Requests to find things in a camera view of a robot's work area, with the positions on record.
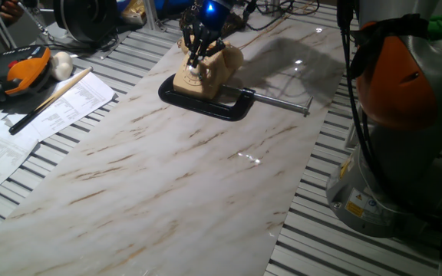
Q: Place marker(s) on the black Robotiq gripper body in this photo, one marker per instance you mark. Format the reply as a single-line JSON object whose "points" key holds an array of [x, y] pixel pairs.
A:
{"points": [[211, 15]]}

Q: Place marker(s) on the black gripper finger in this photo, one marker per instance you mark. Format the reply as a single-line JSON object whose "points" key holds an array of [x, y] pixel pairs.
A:
{"points": [[190, 42], [209, 46]]}

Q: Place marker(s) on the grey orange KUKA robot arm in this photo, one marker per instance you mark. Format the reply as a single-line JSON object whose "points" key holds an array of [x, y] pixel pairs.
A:
{"points": [[405, 96]]}

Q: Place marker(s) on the beige rotary phone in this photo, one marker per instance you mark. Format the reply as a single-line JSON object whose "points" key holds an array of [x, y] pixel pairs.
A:
{"points": [[213, 73]]}

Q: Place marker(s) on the person's bare hand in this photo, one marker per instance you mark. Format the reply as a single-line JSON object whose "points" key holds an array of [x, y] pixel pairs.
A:
{"points": [[10, 10]]}

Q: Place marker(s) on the gold foil packet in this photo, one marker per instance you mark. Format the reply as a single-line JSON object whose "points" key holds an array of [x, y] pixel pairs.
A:
{"points": [[134, 12]]}

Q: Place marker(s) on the black C-clamp with steel screw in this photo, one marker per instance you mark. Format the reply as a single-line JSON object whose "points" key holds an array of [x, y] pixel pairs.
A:
{"points": [[205, 109]]}

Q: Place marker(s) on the black filament spool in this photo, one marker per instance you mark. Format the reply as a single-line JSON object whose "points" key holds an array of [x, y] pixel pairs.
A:
{"points": [[86, 19]]}

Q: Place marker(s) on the white garlic-shaped object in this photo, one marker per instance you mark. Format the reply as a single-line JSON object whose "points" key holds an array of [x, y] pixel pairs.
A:
{"points": [[61, 65]]}

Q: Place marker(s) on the white marble pattern mat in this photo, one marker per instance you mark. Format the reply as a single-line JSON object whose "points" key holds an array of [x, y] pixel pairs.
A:
{"points": [[167, 191]]}

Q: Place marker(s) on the silver metal rod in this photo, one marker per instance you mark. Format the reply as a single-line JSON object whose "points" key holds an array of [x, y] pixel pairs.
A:
{"points": [[37, 21]]}

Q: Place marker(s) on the orange black teach pendant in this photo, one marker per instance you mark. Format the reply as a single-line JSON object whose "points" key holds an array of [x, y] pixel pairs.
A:
{"points": [[25, 71]]}

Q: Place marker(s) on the aluminium profile post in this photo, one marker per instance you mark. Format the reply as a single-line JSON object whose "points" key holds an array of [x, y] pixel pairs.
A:
{"points": [[271, 5], [149, 15]]}

